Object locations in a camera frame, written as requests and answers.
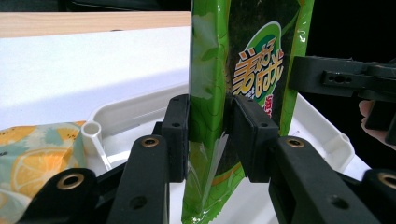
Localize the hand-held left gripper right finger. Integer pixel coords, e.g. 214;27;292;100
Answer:
233;94;382;224

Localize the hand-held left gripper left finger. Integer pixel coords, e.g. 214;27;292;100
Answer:
106;93;191;224

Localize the white plastic tray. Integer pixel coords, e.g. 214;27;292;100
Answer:
81;83;356;224

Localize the green snack packet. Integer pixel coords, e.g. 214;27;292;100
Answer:
181;0;316;224

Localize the lemon print fabric bag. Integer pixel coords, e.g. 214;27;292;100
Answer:
0;120;88;224

